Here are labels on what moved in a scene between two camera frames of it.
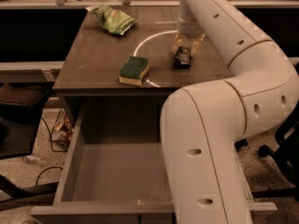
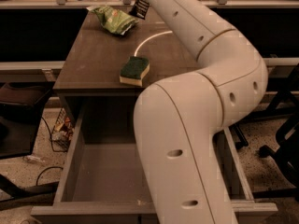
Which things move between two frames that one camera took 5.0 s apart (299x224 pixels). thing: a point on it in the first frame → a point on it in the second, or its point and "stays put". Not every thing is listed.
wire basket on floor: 62,133 stays put
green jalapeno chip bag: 112,21 stays put
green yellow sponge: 135,71 stays put
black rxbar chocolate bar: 182,58 → 139,7
